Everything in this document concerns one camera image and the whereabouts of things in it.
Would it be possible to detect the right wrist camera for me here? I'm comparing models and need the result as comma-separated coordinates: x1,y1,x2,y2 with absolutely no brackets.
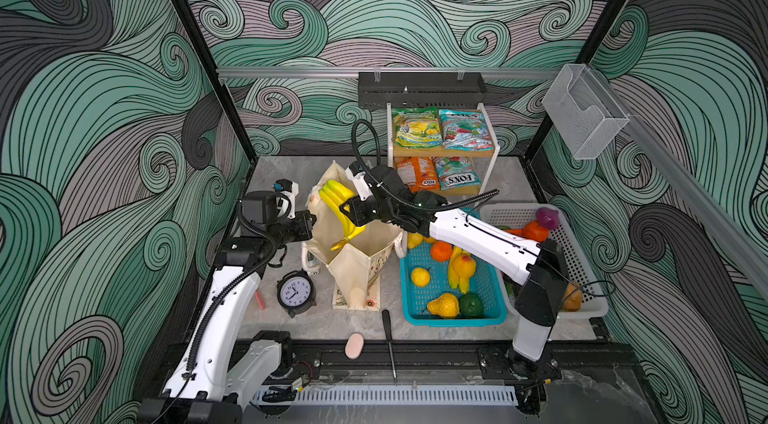
345,162,373,201

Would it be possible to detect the white plastic basket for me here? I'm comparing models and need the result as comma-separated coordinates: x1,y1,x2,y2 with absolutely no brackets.
479,203,609,320

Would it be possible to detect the yellow pear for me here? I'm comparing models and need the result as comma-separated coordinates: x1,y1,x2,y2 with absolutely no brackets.
427,293,460,319

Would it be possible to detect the small yellow banana bunch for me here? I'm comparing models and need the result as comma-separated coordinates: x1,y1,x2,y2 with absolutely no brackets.
448,246,477,294

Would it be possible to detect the orange tangerine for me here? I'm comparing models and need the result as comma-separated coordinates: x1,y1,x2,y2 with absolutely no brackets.
430,241,453,263

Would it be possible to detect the green yellow snack bag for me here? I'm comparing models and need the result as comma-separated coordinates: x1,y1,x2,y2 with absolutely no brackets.
392,107,442,149

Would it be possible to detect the purple onion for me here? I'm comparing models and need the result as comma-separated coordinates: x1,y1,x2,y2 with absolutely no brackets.
535,207,560,231

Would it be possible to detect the teal red snack bag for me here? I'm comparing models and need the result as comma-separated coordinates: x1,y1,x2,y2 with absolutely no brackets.
439,109,494,152

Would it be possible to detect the yellow lemon upper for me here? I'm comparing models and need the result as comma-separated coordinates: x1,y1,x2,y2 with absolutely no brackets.
407,233,424,250

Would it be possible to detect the black screwdriver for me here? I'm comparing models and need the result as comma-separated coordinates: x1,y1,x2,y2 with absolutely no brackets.
381,309,397,382

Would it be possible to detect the yellow lemon lower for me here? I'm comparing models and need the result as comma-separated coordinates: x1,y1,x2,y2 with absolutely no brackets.
410,267,431,288

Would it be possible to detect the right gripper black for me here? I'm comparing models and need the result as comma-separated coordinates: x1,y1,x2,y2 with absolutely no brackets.
338,190,404,225

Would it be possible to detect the yellow lemon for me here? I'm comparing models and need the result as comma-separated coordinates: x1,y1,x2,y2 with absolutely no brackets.
410,267,431,288
407,233,424,250

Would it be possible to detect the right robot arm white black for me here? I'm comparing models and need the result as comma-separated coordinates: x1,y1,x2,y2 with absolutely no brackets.
339,119,570,362

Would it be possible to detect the orange snack bag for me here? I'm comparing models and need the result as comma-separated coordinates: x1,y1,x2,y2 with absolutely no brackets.
395,157,440,193

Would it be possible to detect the clear acrylic wall holder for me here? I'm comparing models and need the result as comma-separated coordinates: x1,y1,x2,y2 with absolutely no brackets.
542,64,629,161

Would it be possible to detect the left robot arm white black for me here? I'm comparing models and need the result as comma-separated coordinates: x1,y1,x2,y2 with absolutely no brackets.
137,179,316,423

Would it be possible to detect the green avocado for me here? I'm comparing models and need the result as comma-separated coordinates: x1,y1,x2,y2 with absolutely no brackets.
459,292,484,319

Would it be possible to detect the peach fruit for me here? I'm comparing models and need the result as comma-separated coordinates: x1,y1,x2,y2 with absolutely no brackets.
451,253,477,279

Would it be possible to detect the large yellow banana bunch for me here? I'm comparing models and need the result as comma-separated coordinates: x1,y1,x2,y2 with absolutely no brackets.
318,180,366,251

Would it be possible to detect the black alarm clock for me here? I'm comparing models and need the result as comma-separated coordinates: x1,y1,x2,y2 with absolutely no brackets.
277,270,316,318

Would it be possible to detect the white cable duct strip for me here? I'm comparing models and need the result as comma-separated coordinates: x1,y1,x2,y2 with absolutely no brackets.
275,385,518,407

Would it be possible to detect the pink oval eraser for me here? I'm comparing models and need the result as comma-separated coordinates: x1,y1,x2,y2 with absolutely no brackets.
344,332,365,360

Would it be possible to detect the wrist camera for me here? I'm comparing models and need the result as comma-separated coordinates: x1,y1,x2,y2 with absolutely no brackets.
274,179,299,219
345,162,373,201

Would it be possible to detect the white wooden two-tier shelf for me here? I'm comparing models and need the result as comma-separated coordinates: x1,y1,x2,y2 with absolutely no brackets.
386,103,501,197

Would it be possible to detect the teal Fox's candy bag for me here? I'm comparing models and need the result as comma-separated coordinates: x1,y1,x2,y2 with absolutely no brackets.
433,157,480,191

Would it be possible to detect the brown potato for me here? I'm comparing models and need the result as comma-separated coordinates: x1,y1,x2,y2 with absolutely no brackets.
561,283,583,312

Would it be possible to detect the orange tomato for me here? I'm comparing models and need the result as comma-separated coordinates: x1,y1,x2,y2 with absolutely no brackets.
522,221,550,243

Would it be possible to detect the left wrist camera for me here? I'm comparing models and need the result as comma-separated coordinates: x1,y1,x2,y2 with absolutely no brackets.
274,179,299,219

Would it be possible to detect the cream canvas grocery bag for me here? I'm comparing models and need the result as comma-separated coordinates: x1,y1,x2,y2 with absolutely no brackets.
301,162,404,311

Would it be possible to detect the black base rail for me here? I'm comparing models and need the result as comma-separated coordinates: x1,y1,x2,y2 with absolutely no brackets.
278,340,639,381

